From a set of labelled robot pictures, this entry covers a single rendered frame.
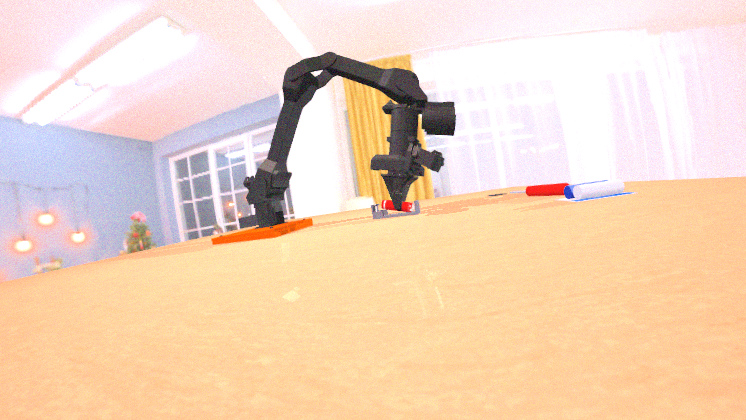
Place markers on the red-handled screwdriver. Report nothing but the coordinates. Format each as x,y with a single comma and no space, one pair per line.
543,190

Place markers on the red battery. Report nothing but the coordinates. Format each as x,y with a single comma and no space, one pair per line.
388,205

